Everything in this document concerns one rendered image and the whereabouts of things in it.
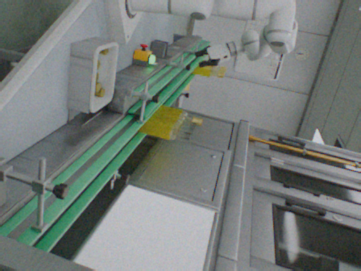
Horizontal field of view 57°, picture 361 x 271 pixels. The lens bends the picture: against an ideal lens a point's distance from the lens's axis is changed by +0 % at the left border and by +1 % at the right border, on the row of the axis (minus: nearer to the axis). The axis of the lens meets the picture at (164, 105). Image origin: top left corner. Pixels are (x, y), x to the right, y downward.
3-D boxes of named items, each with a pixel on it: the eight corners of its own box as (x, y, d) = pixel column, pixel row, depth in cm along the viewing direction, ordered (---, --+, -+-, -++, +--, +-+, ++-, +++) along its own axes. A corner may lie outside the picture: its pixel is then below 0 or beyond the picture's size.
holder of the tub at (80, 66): (65, 122, 114) (86, 128, 112) (70, 42, 104) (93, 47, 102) (89, 107, 129) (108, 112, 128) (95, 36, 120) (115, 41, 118)
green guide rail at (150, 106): (126, 112, 132) (146, 118, 131) (127, 110, 132) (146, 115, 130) (201, 49, 293) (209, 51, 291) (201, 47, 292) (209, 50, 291)
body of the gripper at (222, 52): (234, 61, 163) (212, 68, 164) (229, 50, 171) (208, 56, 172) (232, 48, 158) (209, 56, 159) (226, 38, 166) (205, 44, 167)
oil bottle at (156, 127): (126, 128, 138) (176, 142, 133) (127, 116, 136) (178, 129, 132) (130, 124, 143) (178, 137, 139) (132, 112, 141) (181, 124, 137)
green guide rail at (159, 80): (129, 95, 130) (148, 100, 128) (130, 93, 129) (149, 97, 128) (202, 40, 290) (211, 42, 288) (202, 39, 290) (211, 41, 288)
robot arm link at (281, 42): (249, 15, 137) (243, 51, 136) (280, -3, 116) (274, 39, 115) (283, 26, 141) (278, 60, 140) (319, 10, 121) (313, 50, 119)
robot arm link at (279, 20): (251, 22, 114) (296, 25, 111) (257, -17, 115) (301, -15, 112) (250, 35, 127) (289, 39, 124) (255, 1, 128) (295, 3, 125)
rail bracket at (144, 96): (122, 118, 129) (153, 127, 126) (127, 77, 123) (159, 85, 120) (125, 116, 131) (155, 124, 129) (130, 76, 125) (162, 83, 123)
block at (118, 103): (106, 110, 129) (122, 114, 128) (109, 87, 126) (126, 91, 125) (109, 107, 132) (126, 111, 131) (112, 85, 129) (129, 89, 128)
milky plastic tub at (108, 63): (68, 109, 111) (91, 115, 110) (72, 42, 104) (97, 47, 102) (92, 94, 127) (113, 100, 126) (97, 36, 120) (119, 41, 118)
